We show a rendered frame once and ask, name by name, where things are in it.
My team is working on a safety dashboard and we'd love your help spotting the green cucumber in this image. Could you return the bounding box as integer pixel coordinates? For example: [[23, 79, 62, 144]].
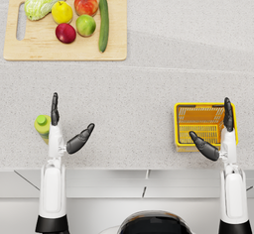
[[97, 0, 110, 54]]

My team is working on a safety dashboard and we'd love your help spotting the dark red plum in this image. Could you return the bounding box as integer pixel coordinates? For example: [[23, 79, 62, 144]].
[[55, 22, 77, 45]]

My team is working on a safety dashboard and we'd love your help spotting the green tea bottle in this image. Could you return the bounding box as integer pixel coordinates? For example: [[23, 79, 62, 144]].
[[34, 114, 53, 146]]

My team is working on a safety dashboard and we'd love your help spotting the yellow lemon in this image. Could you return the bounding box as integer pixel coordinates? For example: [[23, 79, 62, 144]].
[[51, 0, 74, 26]]

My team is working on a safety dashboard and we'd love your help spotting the green apple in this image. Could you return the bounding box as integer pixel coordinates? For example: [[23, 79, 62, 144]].
[[75, 14, 97, 38]]

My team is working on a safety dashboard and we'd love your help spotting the wooden cutting board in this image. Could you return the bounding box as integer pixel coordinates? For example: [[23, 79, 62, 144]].
[[3, 0, 128, 62]]

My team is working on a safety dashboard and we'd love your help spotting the yellow slatted basket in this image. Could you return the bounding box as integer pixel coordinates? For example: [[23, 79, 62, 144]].
[[174, 102, 239, 153]]

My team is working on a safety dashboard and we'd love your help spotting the napa cabbage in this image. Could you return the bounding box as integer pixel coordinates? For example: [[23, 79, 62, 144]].
[[23, 0, 70, 22]]

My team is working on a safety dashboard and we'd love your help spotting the dark round robot body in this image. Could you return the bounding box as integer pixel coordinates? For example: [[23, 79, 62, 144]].
[[116, 210, 194, 234]]

